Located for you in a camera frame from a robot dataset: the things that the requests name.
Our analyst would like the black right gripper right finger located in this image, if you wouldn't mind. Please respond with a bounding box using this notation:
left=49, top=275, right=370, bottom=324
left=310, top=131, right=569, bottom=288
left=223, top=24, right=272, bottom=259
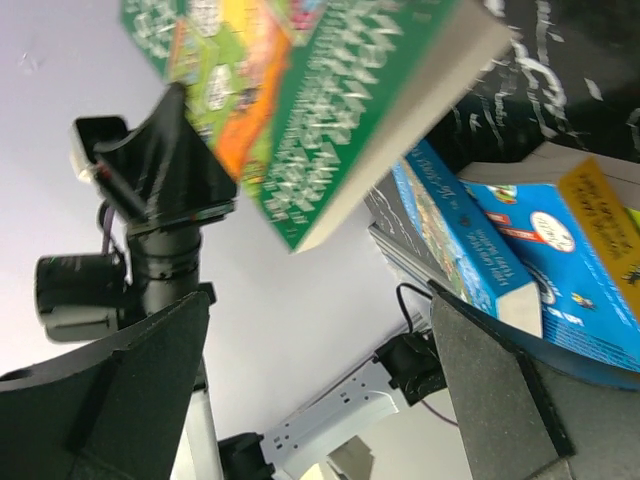
left=431, top=285, right=639, bottom=479

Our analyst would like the blue back-cover book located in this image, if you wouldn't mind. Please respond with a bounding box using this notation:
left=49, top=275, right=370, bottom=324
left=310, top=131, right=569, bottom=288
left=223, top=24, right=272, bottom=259
left=458, top=154, right=639, bottom=372

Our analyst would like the lime green book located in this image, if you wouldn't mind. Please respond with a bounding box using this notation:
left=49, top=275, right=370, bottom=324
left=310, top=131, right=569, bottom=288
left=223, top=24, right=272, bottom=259
left=625, top=208, right=640, bottom=231

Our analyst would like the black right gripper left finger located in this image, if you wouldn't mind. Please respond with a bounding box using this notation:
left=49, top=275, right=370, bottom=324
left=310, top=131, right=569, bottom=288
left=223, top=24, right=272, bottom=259
left=1, top=293, right=209, bottom=479

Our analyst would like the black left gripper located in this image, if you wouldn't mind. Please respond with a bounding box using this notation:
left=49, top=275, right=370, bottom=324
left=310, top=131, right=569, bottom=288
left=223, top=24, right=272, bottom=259
left=34, top=82, right=237, bottom=343

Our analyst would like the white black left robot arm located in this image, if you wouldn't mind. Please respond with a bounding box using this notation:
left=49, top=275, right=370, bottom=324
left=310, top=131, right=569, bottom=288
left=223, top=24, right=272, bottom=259
left=34, top=83, right=446, bottom=479

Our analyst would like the green 104-Storey Treehouse book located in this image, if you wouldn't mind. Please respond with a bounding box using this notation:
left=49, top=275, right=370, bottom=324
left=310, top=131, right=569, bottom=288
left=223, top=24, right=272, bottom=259
left=119, top=1, right=513, bottom=252

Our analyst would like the blue 26-Storey Treehouse book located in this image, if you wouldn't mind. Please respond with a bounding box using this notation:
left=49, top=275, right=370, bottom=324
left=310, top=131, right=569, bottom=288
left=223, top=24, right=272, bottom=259
left=392, top=140, right=543, bottom=338

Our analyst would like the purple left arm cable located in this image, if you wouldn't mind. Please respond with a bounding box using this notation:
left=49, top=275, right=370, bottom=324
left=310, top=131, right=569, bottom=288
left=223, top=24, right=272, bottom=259
left=97, top=199, right=124, bottom=256

